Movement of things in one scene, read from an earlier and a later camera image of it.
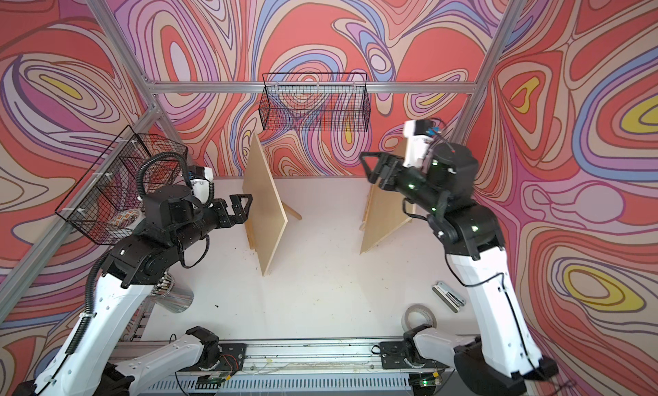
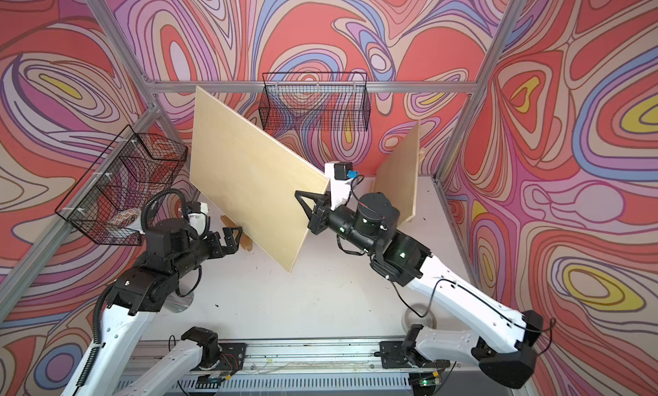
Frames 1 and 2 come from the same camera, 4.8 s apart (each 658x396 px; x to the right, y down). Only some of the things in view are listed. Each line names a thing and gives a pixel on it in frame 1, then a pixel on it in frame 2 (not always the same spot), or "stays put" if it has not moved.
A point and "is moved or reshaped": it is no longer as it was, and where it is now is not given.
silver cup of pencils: x=171 y=297 stays put
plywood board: x=384 y=217 is moved or reshaped
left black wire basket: x=104 y=202 stays put
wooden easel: x=249 y=225 -> x=243 y=241
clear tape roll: x=415 y=315 stays put
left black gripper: x=239 y=213 -> x=219 y=251
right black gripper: x=388 y=162 -> x=314 y=218
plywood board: x=266 y=213 is moved or reshaped
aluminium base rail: x=345 y=367 stays put
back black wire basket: x=315 y=101 stays put
